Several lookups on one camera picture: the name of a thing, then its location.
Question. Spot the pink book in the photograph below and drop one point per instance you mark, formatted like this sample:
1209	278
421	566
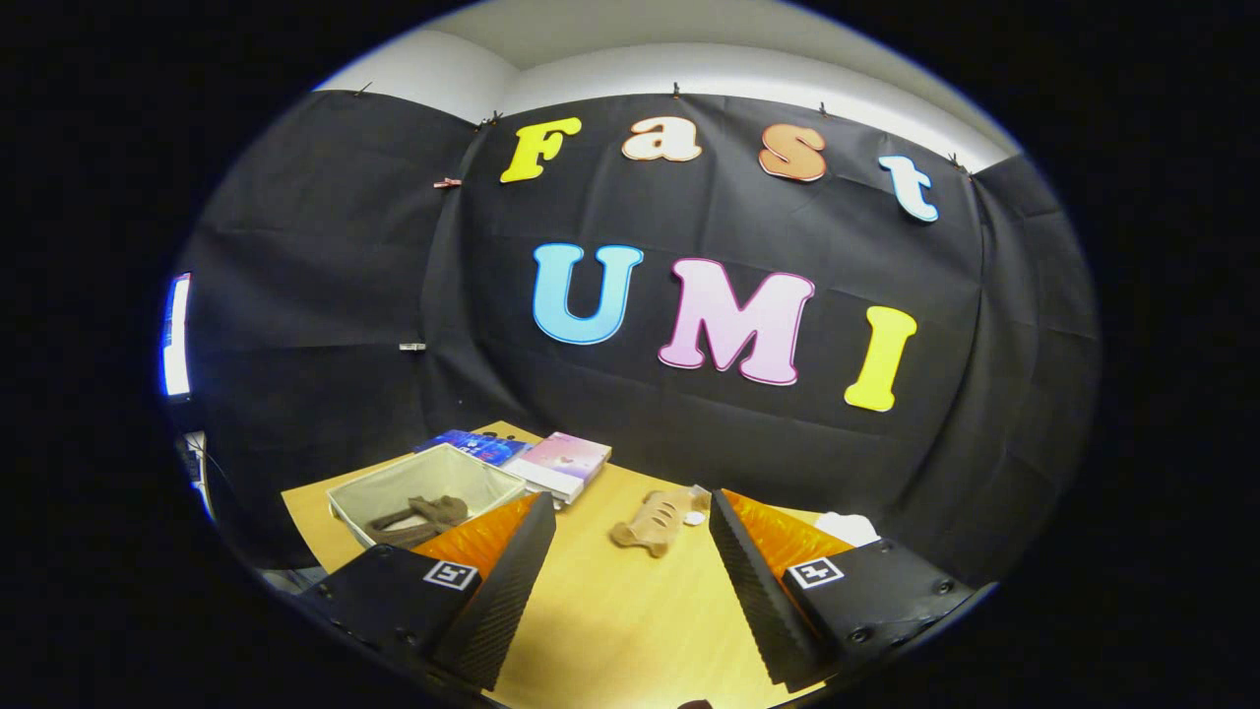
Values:
576	455

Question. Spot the tan bread-shaped plush toy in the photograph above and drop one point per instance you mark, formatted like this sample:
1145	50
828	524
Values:
655	522

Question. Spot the black backdrop cloth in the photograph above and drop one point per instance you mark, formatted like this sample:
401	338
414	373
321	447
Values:
472	295

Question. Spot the white plush toy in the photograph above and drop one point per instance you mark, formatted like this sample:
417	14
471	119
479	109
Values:
847	529

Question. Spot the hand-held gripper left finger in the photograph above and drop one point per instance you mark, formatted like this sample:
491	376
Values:
512	591

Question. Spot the brown fuzzy shoe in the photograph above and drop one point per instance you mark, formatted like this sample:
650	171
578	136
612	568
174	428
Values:
399	530
443	509

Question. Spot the blue book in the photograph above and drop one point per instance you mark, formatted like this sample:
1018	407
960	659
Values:
477	445

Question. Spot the lit computer monitor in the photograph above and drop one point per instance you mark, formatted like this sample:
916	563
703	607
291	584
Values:
177	335

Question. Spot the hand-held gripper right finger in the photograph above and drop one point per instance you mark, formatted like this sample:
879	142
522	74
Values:
758	601

